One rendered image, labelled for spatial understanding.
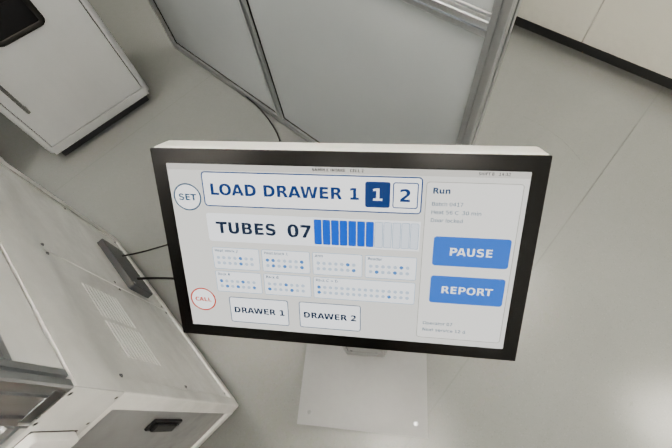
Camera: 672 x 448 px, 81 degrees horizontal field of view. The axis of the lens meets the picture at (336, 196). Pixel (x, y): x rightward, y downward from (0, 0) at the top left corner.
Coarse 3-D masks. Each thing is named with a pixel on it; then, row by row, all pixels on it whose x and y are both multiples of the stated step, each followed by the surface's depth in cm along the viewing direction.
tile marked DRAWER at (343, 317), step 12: (300, 312) 60; (312, 312) 59; (324, 312) 59; (336, 312) 59; (348, 312) 58; (360, 312) 58; (300, 324) 60; (312, 324) 60; (324, 324) 60; (336, 324) 60; (348, 324) 59; (360, 324) 59
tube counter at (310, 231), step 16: (288, 224) 55; (304, 224) 54; (320, 224) 54; (336, 224) 54; (352, 224) 53; (368, 224) 53; (384, 224) 53; (400, 224) 52; (416, 224) 52; (288, 240) 56; (304, 240) 55; (320, 240) 55; (336, 240) 55; (352, 240) 54; (368, 240) 54; (384, 240) 54; (400, 240) 53; (416, 240) 53
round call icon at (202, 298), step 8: (192, 288) 61; (200, 288) 61; (208, 288) 60; (192, 296) 61; (200, 296) 61; (208, 296) 61; (192, 304) 62; (200, 304) 62; (208, 304) 62; (216, 304) 61
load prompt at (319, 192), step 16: (208, 176) 54; (224, 176) 54; (240, 176) 53; (256, 176) 53; (272, 176) 53; (288, 176) 52; (304, 176) 52; (320, 176) 52; (336, 176) 51; (352, 176) 51; (368, 176) 51; (384, 176) 50; (400, 176) 50; (208, 192) 55; (224, 192) 54; (240, 192) 54; (256, 192) 54; (272, 192) 53; (288, 192) 53; (304, 192) 53; (320, 192) 52; (336, 192) 52; (352, 192) 52; (368, 192) 51; (384, 192) 51; (400, 192) 51; (416, 192) 51; (272, 208) 54; (288, 208) 54; (304, 208) 54; (320, 208) 53; (336, 208) 53; (352, 208) 53; (368, 208) 52; (384, 208) 52; (400, 208) 52; (416, 208) 51
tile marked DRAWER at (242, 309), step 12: (240, 300) 60; (252, 300) 60; (264, 300) 60; (276, 300) 60; (240, 312) 61; (252, 312) 61; (264, 312) 61; (276, 312) 60; (288, 312) 60; (276, 324) 61; (288, 324) 61
